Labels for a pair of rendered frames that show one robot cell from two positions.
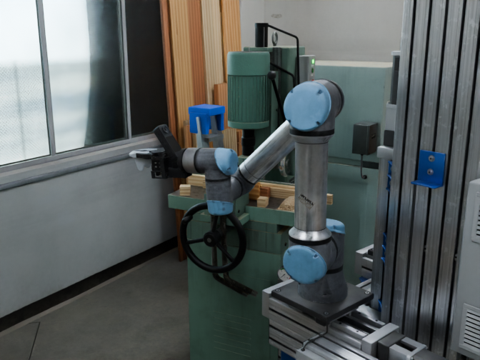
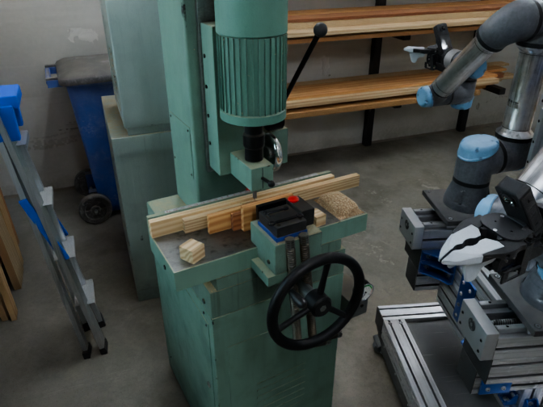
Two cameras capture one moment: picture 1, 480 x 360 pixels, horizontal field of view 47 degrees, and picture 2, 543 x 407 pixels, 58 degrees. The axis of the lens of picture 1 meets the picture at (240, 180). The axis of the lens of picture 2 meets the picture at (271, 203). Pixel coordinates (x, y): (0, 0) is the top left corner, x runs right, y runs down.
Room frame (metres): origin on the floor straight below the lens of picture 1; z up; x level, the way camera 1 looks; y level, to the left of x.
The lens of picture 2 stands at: (1.55, 0.95, 1.63)
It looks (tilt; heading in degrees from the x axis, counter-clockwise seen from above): 29 degrees down; 306
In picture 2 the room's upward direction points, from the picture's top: straight up
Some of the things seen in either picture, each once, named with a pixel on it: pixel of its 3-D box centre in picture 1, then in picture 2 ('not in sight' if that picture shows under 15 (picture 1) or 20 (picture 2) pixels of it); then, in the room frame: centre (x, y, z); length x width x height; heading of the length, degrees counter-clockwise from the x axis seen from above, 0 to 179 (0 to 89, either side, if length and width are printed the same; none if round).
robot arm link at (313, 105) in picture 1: (311, 183); not in sight; (1.42, -0.19, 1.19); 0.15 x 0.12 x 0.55; 154
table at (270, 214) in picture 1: (236, 206); (270, 239); (2.23, 0.02, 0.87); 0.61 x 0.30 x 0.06; 65
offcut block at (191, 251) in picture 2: (185, 189); (191, 251); (2.32, 0.24, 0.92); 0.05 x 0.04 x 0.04; 1
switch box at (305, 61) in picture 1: (305, 73); not in sight; (2.56, -0.30, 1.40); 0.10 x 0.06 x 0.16; 155
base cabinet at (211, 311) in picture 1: (257, 295); (242, 325); (2.44, -0.08, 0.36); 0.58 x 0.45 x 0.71; 155
